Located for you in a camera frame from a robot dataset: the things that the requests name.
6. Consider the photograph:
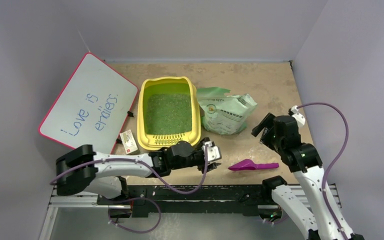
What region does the magenta plastic litter scoop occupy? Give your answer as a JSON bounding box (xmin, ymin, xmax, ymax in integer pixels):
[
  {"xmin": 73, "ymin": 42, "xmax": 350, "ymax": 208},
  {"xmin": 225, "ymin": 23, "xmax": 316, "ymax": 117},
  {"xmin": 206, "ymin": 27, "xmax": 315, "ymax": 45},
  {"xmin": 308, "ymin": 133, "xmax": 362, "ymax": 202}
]
[{"xmin": 227, "ymin": 159, "xmax": 280, "ymax": 172}]

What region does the green cat litter bag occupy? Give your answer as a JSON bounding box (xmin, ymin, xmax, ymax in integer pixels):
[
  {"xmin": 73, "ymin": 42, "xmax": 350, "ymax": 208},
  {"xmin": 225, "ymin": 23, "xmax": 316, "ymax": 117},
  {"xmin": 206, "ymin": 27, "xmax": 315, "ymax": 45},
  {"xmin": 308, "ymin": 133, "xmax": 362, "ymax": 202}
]
[{"xmin": 196, "ymin": 87, "xmax": 258, "ymax": 135}]

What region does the yellow litter box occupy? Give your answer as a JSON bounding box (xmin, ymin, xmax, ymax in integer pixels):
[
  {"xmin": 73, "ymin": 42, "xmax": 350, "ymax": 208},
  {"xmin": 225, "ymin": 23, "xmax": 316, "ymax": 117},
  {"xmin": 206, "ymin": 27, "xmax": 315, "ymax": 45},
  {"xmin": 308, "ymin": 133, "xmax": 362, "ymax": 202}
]
[{"xmin": 137, "ymin": 76, "xmax": 201, "ymax": 151}]

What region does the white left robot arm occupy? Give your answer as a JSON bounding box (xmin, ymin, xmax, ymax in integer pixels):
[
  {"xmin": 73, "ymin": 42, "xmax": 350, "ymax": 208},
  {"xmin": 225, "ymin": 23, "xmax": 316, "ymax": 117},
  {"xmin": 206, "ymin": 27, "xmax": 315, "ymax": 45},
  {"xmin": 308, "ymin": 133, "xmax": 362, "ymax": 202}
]
[{"xmin": 50, "ymin": 137, "xmax": 222, "ymax": 205}]

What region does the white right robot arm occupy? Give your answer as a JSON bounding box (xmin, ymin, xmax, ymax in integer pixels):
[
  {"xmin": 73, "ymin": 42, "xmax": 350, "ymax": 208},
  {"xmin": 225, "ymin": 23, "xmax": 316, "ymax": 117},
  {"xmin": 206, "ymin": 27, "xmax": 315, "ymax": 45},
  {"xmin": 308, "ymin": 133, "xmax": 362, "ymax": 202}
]
[{"xmin": 251, "ymin": 113, "xmax": 364, "ymax": 240}]

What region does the small white red box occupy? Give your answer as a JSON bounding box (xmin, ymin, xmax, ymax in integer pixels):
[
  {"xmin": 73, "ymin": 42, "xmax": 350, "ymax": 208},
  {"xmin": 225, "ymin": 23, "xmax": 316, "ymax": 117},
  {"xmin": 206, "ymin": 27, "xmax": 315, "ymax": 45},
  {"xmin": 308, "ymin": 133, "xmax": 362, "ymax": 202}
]
[{"xmin": 119, "ymin": 130, "xmax": 139, "ymax": 155}]

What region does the black whiteboard clip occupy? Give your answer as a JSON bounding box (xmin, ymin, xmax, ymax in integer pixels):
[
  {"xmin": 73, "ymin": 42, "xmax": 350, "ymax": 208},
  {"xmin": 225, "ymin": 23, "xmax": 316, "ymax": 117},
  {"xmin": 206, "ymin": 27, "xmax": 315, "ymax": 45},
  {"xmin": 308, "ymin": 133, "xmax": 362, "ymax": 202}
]
[{"xmin": 127, "ymin": 111, "xmax": 134, "ymax": 118}]

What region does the pink framed whiteboard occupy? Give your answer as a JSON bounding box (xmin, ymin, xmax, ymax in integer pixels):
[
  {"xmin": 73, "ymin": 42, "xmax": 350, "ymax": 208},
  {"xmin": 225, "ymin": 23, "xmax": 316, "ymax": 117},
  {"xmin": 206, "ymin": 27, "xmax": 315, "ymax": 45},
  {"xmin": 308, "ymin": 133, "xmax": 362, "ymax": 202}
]
[{"xmin": 38, "ymin": 53, "xmax": 139, "ymax": 154}]

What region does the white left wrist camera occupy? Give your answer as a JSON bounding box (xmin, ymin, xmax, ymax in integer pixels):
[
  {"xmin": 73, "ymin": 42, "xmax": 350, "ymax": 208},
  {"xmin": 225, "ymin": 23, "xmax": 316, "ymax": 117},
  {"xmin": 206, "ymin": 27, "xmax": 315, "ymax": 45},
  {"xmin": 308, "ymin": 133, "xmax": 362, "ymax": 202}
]
[{"xmin": 203, "ymin": 141, "xmax": 222, "ymax": 163}]

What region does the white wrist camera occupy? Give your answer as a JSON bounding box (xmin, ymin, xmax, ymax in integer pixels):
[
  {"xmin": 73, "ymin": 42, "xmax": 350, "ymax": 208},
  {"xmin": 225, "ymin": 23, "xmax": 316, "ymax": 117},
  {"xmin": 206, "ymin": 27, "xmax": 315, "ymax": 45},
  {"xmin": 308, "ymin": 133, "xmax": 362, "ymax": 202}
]
[
  {"xmin": 203, "ymin": 141, "xmax": 222, "ymax": 163},
  {"xmin": 288, "ymin": 105, "xmax": 306, "ymax": 128}
]

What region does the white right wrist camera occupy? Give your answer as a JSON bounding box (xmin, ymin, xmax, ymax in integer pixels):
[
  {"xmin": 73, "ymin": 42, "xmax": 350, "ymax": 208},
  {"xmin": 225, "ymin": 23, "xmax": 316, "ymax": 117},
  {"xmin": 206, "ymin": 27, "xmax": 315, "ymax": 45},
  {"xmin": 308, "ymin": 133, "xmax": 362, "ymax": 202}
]
[{"xmin": 288, "ymin": 105, "xmax": 306, "ymax": 128}]

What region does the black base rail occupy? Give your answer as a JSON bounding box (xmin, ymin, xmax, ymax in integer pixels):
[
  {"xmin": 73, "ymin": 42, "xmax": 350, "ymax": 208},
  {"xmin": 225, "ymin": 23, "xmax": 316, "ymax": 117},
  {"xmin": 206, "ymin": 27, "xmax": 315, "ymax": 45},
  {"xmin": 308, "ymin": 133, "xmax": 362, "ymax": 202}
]
[{"xmin": 97, "ymin": 184, "xmax": 283, "ymax": 220}]

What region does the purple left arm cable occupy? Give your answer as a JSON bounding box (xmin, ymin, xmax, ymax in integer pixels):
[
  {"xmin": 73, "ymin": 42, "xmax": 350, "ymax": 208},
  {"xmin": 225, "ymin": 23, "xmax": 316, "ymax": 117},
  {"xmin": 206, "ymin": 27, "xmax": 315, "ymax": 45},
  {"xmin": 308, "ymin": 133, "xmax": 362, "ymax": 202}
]
[{"xmin": 49, "ymin": 144, "xmax": 210, "ymax": 195}]

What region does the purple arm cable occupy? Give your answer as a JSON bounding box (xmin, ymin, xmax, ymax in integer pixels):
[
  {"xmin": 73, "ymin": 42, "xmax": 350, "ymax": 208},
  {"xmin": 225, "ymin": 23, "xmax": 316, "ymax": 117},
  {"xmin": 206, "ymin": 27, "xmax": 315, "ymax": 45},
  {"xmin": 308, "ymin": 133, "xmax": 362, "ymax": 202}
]
[
  {"xmin": 49, "ymin": 144, "xmax": 210, "ymax": 195},
  {"xmin": 297, "ymin": 102, "xmax": 350, "ymax": 240}
]

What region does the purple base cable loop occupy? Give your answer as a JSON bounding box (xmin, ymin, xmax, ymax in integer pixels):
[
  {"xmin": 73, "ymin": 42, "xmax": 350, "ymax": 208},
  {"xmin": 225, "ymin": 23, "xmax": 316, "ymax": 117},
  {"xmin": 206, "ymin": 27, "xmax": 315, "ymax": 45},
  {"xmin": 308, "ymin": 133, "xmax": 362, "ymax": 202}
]
[{"xmin": 107, "ymin": 197, "xmax": 162, "ymax": 234}]

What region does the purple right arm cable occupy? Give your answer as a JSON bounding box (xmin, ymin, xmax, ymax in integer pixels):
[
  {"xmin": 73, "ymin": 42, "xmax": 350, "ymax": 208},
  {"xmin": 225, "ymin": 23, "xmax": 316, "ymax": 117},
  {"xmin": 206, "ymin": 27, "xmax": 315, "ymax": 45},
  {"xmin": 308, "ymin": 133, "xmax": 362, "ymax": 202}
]
[{"xmin": 297, "ymin": 102, "xmax": 350, "ymax": 240}]

